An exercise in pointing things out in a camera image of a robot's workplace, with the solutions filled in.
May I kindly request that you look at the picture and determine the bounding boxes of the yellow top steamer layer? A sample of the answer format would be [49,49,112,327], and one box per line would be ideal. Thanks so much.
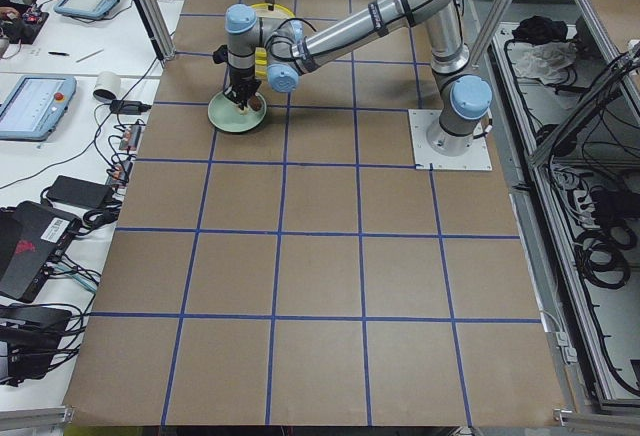
[252,3,295,19]

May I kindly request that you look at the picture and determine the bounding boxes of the yellow steamer layer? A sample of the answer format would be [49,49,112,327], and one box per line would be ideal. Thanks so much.
[252,3,295,19]
[254,47,268,80]

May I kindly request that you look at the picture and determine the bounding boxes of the yellow bottom steamer layer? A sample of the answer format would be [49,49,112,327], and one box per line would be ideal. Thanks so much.
[254,47,268,80]

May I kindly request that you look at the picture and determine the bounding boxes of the light green bowl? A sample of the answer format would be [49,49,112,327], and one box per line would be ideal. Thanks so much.
[208,92,267,133]

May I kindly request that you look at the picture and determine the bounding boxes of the white tape roll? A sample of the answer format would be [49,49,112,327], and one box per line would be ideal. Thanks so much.
[93,71,121,103]

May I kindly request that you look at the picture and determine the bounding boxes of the black power adapter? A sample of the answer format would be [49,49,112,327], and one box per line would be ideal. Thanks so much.
[46,175,114,209]

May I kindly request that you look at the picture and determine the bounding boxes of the near blue teach pendant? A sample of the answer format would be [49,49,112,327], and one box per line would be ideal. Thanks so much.
[1,75,77,142]

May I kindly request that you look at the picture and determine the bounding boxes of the black red computer box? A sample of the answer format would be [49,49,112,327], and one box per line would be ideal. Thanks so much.
[1,201,81,303]

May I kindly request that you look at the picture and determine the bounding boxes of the black cloth bundle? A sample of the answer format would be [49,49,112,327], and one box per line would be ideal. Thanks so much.
[512,15,568,45]

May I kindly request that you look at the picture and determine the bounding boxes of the white crumpled cloth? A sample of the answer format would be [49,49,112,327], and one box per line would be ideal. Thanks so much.
[514,42,577,85]

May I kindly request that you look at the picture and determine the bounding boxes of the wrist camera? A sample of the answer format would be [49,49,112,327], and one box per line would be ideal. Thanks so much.
[212,45,228,64]

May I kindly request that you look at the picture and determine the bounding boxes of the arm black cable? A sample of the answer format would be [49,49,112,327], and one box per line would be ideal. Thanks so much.
[263,16,319,70]

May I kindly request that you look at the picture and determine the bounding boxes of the aluminium frame post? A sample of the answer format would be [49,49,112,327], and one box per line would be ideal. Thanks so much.
[133,0,176,64]

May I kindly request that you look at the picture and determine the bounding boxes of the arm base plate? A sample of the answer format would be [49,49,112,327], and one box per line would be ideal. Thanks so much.
[408,109,492,172]

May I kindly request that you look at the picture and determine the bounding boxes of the aluminium frame rack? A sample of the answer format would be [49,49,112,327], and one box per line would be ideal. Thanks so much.
[471,0,639,435]

